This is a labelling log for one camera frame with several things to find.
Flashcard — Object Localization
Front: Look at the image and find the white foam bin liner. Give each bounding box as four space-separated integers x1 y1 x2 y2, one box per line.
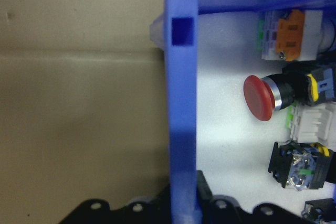
195 8 336 224

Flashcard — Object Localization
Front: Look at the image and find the red mushroom pushbutton switch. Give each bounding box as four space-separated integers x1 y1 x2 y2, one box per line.
243 62 336 123

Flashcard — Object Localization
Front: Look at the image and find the black clear contact block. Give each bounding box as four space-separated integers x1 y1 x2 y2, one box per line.
267 140 336 192

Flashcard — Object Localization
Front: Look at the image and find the black yellow switch block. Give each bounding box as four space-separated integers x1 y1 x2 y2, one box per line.
301 197 336 222

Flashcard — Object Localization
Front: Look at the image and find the translucent plastic bin clip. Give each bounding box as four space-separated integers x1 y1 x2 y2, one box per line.
149 15 169 51

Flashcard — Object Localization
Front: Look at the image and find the orange white contact block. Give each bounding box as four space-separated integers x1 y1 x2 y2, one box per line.
258 8 336 62

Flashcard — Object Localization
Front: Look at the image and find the blue plastic storage bin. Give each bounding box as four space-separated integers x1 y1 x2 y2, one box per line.
162 0 336 224

